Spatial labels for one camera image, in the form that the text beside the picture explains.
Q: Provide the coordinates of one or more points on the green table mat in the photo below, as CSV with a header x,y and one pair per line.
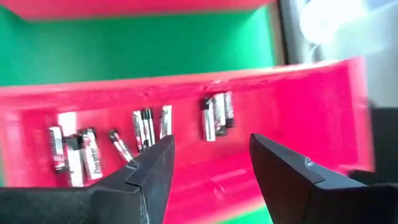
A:
x,y
124,46

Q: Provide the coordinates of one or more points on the black aluminium table frame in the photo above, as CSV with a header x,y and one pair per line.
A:
x,y
287,31

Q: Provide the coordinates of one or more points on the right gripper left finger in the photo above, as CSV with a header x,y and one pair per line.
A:
x,y
140,193

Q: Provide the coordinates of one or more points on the red plastic bin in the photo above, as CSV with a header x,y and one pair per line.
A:
x,y
124,7
295,118

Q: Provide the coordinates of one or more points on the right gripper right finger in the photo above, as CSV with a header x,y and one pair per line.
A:
x,y
295,199

